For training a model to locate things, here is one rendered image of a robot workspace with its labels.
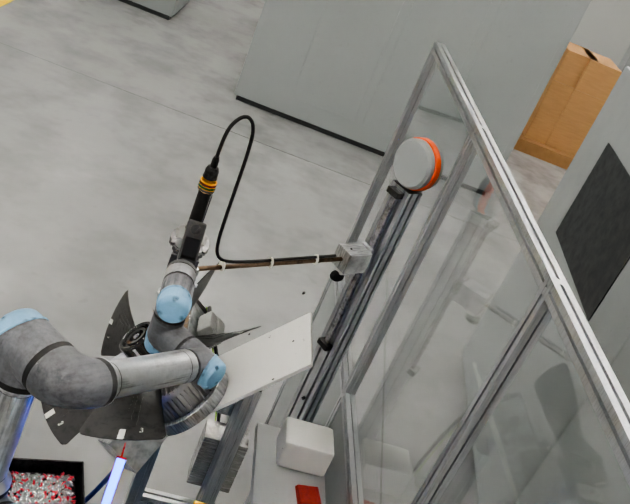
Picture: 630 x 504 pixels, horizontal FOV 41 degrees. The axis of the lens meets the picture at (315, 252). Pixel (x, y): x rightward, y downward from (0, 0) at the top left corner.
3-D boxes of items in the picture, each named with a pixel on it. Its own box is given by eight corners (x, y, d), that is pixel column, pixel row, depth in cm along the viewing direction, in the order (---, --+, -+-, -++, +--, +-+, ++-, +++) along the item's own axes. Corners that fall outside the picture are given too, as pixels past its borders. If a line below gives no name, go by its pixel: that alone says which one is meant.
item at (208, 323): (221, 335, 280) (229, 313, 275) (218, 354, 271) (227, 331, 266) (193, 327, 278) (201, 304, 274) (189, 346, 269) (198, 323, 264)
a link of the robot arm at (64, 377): (76, 385, 147) (238, 355, 189) (40, 348, 151) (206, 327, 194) (51, 436, 150) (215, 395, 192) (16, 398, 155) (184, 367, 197)
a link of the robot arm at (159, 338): (166, 372, 191) (178, 336, 186) (135, 343, 196) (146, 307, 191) (190, 362, 198) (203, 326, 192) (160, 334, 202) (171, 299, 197)
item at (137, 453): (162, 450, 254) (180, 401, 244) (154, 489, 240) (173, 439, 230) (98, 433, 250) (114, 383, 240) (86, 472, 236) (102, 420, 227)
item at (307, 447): (322, 444, 285) (334, 421, 280) (323, 478, 271) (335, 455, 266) (275, 431, 282) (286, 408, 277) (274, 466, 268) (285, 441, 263)
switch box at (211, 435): (230, 474, 292) (250, 429, 282) (228, 493, 284) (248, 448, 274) (189, 463, 289) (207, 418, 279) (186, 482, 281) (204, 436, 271)
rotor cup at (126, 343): (144, 359, 253) (118, 329, 248) (183, 340, 250) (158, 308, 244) (135, 390, 241) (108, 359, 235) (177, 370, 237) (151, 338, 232)
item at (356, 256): (353, 261, 266) (363, 239, 262) (366, 274, 262) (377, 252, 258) (329, 263, 259) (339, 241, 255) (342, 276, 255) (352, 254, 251)
